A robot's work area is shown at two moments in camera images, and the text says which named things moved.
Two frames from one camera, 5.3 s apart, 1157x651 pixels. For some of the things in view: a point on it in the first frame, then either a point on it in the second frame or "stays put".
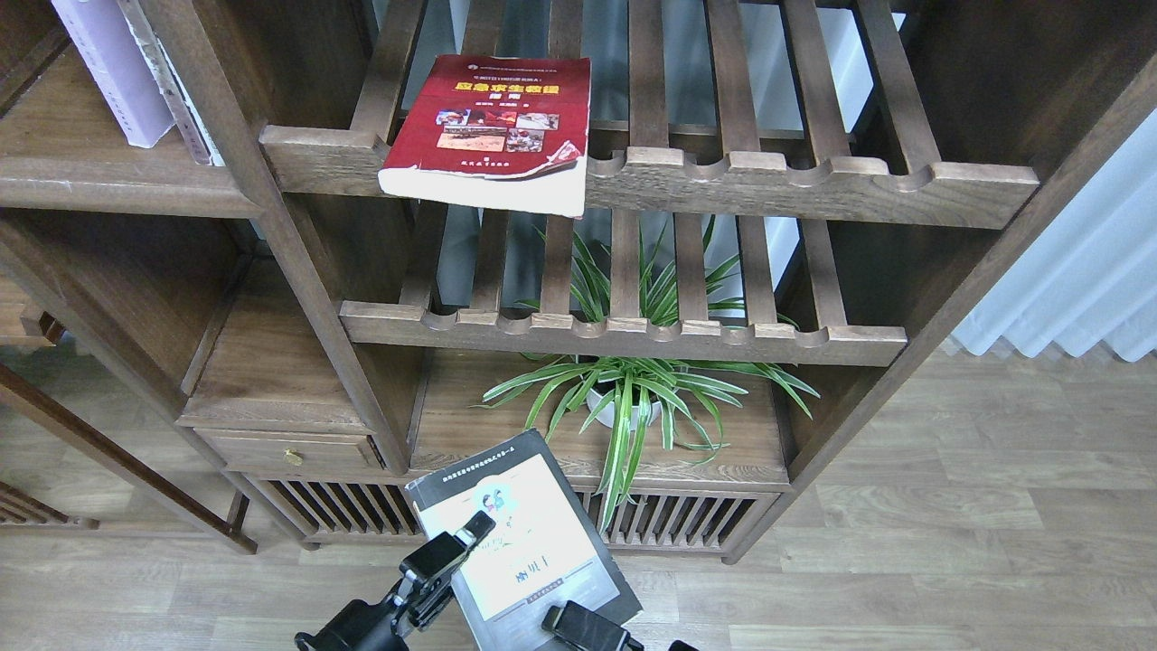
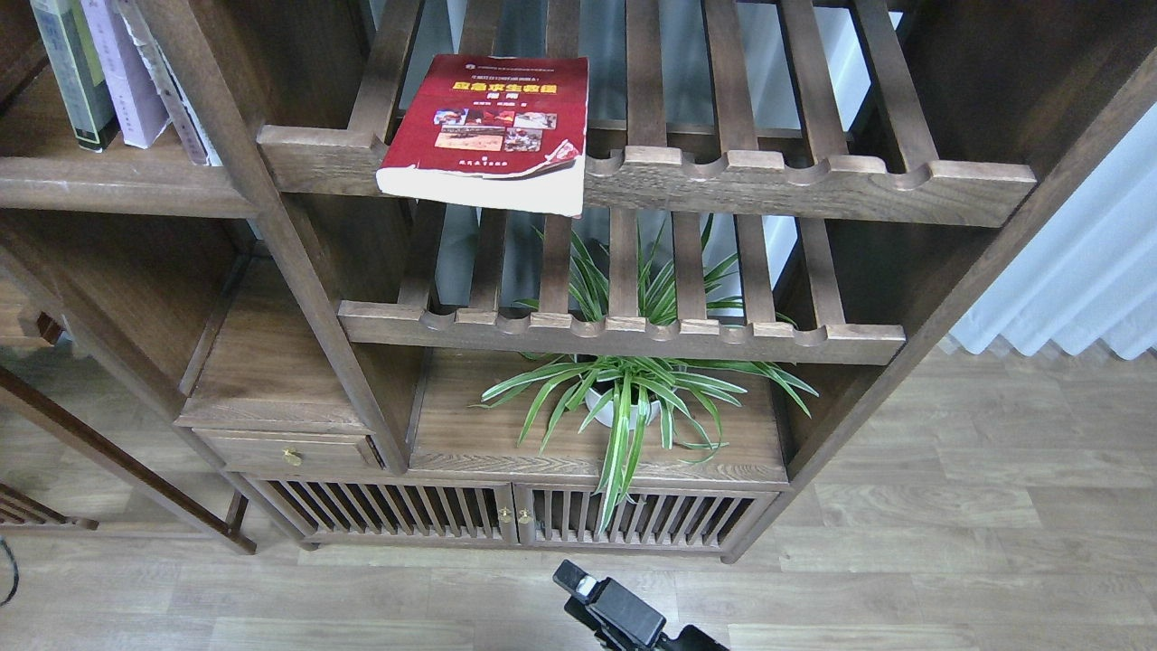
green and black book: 543,551 -> 66,29
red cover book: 493,133 stays put
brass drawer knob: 293,457 stays put
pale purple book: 117,61 stays put
